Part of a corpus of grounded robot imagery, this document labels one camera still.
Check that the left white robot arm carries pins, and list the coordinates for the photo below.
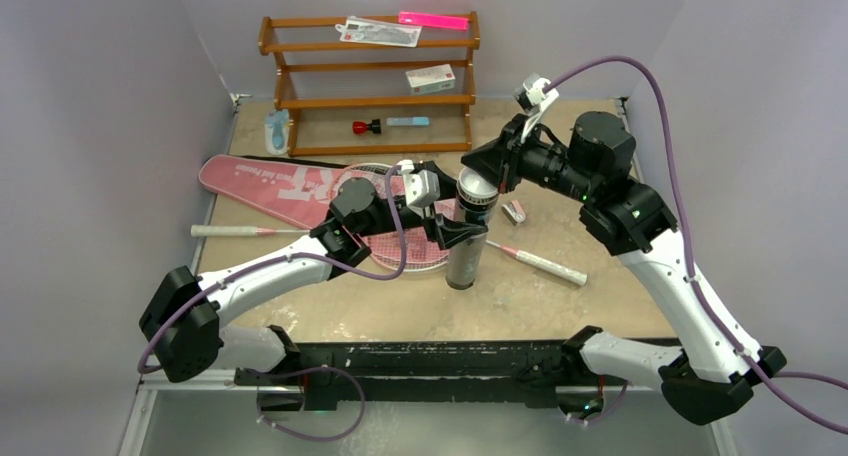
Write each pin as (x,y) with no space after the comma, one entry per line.
(365,232)

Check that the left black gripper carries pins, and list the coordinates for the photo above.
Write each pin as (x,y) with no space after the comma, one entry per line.
(443,230)

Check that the white red small box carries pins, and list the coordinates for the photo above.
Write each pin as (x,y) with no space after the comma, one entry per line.
(431,79)

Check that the pink badminton racket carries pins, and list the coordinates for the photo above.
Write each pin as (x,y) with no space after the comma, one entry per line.
(423,255)
(238,230)

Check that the pink flat ruler package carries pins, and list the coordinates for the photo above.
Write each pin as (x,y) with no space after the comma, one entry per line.
(434,21)

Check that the white pink small clip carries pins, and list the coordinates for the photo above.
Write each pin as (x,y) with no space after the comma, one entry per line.
(514,212)

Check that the light blue glue stick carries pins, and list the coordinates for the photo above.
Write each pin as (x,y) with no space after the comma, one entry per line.
(418,121)

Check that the pink racket cover bag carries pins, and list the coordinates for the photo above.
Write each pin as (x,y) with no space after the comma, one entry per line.
(278,181)

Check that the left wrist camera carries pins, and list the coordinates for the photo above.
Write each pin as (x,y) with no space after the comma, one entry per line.
(421,185)

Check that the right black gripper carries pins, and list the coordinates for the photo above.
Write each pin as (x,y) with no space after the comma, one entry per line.
(510,158)

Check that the black shuttlecock tube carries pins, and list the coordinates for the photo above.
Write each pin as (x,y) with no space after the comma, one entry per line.
(464,258)

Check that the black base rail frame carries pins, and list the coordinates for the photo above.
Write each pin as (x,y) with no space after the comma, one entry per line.
(527,372)

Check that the clear plastic blister package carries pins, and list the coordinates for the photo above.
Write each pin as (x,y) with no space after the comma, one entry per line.
(373,32)

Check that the wooden three-tier shelf rack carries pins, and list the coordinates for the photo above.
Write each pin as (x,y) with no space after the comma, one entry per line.
(286,96)

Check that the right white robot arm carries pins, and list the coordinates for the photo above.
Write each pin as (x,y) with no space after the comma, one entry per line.
(714,369)

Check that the light blue packaged item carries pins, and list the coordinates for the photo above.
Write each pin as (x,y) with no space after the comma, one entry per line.
(276,132)

